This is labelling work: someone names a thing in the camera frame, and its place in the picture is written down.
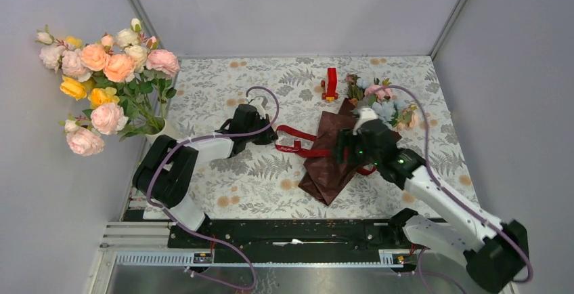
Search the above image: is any brown paper bouquet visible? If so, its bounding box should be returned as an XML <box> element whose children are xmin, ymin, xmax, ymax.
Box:
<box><xmin>299</xmin><ymin>75</ymin><xmax>417</xmax><ymax>206</ymax></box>

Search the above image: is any red ribbon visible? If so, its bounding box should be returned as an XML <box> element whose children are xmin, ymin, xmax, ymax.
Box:
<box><xmin>274</xmin><ymin>124</ymin><xmax>378</xmax><ymax>177</ymax></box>

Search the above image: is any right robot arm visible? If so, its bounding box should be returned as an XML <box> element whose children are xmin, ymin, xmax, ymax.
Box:
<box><xmin>333</xmin><ymin>119</ymin><xmax>534</xmax><ymax>293</ymax></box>

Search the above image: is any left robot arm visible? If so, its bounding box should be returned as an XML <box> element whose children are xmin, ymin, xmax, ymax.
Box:
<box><xmin>132</xmin><ymin>98</ymin><xmax>278</xmax><ymax>247</ymax></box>

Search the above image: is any floral patterned table mat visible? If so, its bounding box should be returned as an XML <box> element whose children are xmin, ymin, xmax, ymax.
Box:
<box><xmin>168</xmin><ymin>56</ymin><xmax>477</xmax><ymax>219</ymax></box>

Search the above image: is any red toy block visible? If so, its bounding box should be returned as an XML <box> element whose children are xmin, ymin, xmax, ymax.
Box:
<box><xmin>320</xmin><ymin>67</ymin><xmax>339</xmax><ymax>102</ymax></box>

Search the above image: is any pastel rose bunch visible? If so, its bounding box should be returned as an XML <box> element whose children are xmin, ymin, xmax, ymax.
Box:
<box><xmin>36</xmin><ymin>18</ymin><xmax>180</xmax><ymax>156</ymax></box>

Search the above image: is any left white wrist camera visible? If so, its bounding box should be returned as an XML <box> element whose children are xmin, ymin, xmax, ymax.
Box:
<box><xmin>248</xmin><ymin>96</ymin><xmax>268</xmax><ymax>119</ymax></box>

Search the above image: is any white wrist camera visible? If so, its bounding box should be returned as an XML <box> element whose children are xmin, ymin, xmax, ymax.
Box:
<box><xmin>352</xmin><ymin>107</ymin><xmax>378</xmax><ymax>135</ymax></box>
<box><xmin>248</xmin><ymin>96</ymin><xmax>268</xmax><ymax>119</ymax></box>

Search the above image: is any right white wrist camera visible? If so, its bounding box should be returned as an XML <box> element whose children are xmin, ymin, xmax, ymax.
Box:
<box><xmin>352</xmin><ymin>107</ymin><xmax>378</xmax><ymax>135</ymax></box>

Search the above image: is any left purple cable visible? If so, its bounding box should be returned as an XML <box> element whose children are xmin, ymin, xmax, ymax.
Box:
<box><xmin>146</xmin><ymin>86</ymin><xmax>281</xmax><ymax>292</ymax></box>

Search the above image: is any purple cable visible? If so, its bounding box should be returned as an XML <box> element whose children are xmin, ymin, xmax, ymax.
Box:
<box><xmin>372</xmin><ymin>85</ymin><xmax>535</xmax><ymax>294</ymax></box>
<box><xmin>146</xmin><ymin>86</ymin><xmax>281</xmax><ymax>292</ymax></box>

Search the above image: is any slotted white cable duct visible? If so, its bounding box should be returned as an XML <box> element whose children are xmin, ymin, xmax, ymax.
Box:
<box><xmin>116</xmin><ymin>250</ymin><xmax>406</xmax><ymax>268</ymax></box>

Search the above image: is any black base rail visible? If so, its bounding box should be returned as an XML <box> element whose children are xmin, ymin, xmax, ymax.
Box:
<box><xmin>167</xmin><ymin>219</ymin><xmax>420</xmax><ymax>266</ymax></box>

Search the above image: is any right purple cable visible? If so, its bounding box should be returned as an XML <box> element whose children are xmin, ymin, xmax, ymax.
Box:
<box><xmin>372</xmin><ymin>85</ymin><xmax>535</xmax><ymax>294</ymax></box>

